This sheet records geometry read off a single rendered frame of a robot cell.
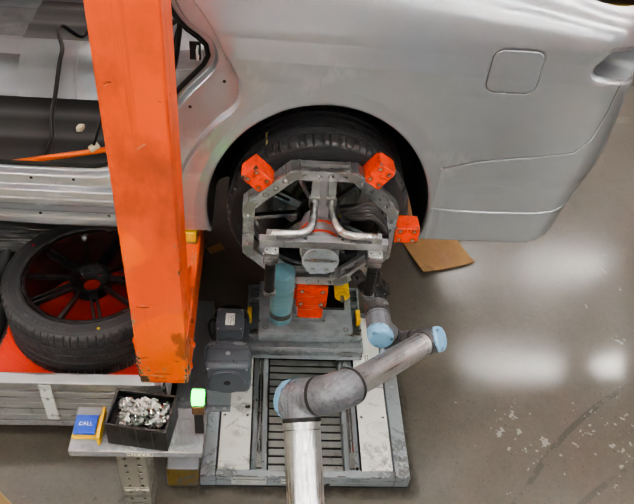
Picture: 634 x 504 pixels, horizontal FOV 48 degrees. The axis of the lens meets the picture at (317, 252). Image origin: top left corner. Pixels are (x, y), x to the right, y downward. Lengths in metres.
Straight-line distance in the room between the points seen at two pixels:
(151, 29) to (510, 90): 1.21
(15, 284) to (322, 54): 1.47
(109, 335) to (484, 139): 1.48
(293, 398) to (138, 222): 0.68
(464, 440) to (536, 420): 0.35
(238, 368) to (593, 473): 1.51
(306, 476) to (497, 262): 2.04
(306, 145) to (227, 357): 0.85
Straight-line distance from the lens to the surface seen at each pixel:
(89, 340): 2.68
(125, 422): 2.38
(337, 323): 3.06
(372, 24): 2.19
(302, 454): 2.13
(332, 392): 2.07
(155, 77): 1.68
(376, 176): 2.37
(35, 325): 2.76
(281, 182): 2.37
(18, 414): 2.92
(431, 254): 3.76
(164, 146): 1.78
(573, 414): 3.34
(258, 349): 3.04
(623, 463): 3.30
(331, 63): 2.24
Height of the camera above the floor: 2.54
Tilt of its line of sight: 44 degrees down
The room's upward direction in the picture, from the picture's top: 7 degrees clockwise
